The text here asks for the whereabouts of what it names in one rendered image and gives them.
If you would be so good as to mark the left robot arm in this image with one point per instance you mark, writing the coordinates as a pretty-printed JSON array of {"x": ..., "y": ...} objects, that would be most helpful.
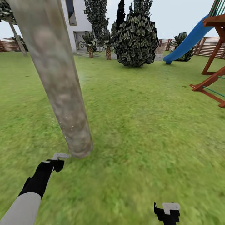
[{"x": 25, "y": 208}]

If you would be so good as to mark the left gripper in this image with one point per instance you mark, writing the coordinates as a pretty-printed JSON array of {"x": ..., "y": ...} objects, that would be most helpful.
[{"x": 59, "y": 164}]

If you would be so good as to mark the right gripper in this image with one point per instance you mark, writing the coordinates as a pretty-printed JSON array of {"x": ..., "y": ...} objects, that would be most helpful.
[{"x": 173, "y": 217}]

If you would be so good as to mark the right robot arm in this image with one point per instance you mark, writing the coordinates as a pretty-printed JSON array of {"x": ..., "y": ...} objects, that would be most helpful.
[{"x": 169, "y": 213}]

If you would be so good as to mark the garden chair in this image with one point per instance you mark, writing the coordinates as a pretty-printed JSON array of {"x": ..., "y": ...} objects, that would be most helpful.
[{"x": 160, "y": 50}]

